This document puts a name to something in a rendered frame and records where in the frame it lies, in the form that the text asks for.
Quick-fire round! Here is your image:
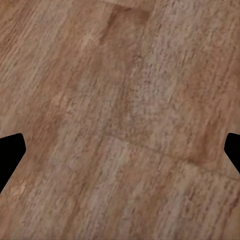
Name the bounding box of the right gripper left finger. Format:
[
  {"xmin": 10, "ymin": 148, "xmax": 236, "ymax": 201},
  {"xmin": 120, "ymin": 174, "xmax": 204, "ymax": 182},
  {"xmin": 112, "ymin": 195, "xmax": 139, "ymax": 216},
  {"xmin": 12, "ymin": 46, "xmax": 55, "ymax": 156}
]
[{"xmin": 0, "ymin": 133, "xmax": 26, "ymax": 193}]

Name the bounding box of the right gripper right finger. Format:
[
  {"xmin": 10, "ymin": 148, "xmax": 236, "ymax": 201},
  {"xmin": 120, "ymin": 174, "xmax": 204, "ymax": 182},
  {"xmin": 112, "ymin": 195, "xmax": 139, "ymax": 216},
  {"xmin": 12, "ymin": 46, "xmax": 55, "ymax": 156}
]
[{"xmin": 224, "ymin": 133, "xmax": 240, "ymax": 173}]

